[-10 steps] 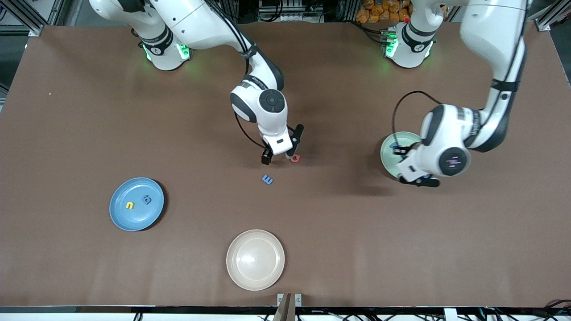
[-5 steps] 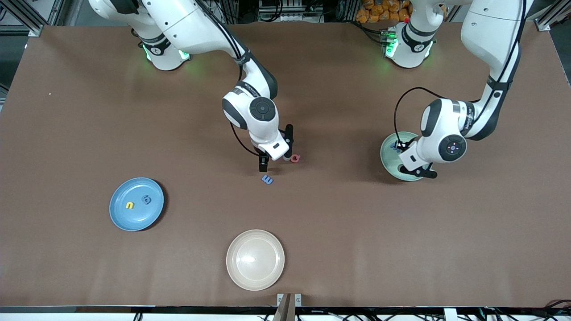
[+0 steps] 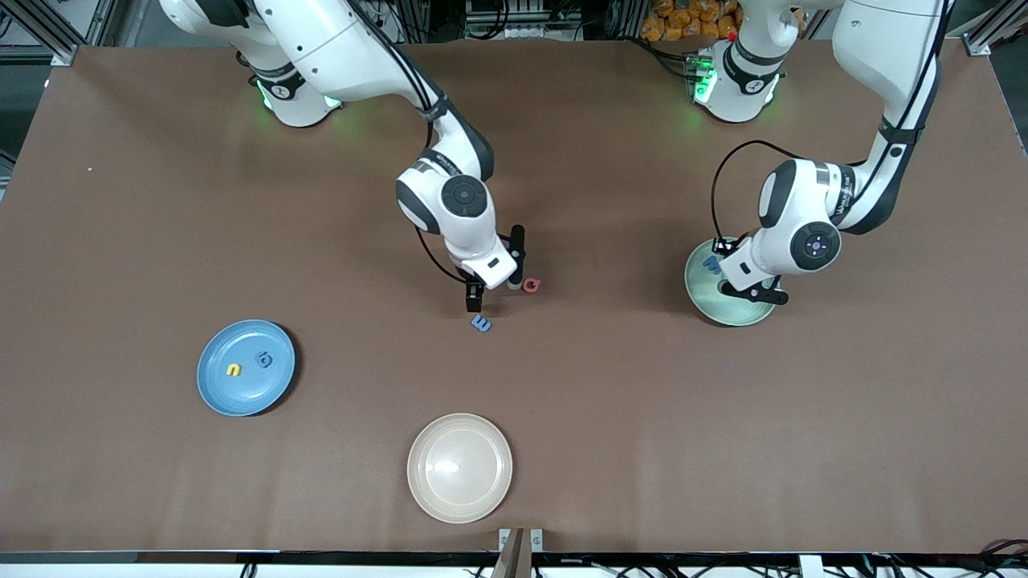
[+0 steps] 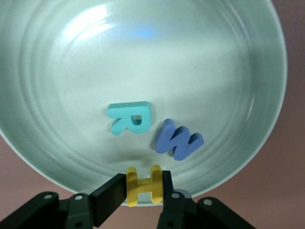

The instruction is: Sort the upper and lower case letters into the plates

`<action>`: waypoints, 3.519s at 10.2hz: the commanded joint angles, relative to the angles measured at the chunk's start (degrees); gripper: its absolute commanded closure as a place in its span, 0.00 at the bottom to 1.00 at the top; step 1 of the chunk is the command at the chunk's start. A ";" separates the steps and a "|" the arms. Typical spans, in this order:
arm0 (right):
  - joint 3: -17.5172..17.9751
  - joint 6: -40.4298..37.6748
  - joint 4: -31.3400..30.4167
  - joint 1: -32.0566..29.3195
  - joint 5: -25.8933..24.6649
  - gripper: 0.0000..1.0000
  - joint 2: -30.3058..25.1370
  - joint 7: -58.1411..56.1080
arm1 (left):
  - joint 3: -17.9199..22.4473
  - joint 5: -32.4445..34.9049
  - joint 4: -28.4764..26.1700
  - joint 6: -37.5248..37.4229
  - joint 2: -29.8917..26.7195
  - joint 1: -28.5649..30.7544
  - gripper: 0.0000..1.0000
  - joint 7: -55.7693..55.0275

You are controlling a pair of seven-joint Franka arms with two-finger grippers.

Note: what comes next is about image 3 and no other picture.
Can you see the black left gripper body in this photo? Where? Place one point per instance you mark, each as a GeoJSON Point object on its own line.
{"type": "Point", "coordinates": [729, 249]}

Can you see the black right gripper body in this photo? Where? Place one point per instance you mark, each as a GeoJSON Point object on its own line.
{"type": "Point", "coordinates": [474, 291]}

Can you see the blue foam capital W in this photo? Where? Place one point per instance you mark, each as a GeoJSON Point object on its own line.
{"type": "Point", "coordinates": [711, 262]}

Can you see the blue foam small m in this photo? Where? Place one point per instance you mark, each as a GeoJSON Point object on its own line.
{"type": "Point", "coordinates": [482, 324]}

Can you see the blue foam small g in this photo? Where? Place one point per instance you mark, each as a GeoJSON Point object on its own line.
{"type": "Point", "coordinates": [263, 360]}

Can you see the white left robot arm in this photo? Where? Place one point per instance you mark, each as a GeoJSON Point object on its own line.
{"type": "Point", "coordinates": [883, 48]}

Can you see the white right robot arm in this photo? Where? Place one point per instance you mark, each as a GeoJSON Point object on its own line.
{"type": "Point", "coordinates": [353, 48]}

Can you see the red foam capital Q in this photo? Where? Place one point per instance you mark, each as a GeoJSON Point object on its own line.
{"type": "Point", "coordinates": [527, 286]}

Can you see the pale green round plate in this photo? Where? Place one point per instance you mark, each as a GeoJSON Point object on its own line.
{"type": "Point", "coordinates": [723, 309]}

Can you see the beige round plate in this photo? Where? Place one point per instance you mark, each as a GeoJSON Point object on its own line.
{"type": "Point", "coordinates": [459, 468]}

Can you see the pile of orange items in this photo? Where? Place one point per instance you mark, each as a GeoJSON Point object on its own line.
{"type": "Point", "coordinates": [683, 20]}

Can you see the blue round plate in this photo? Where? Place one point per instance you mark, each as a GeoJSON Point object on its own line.
{"type": "Point", "coordinates": [241, 393]}

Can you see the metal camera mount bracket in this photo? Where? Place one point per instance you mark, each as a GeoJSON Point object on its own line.
{"type": "Point", "coordinates": [520, 542]}

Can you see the aluminium frame profile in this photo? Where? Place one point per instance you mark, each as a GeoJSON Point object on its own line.
{"type": "Point", "coordinates": [56, 32]}
{"type": "Point", "coordinates": [984, 36]}

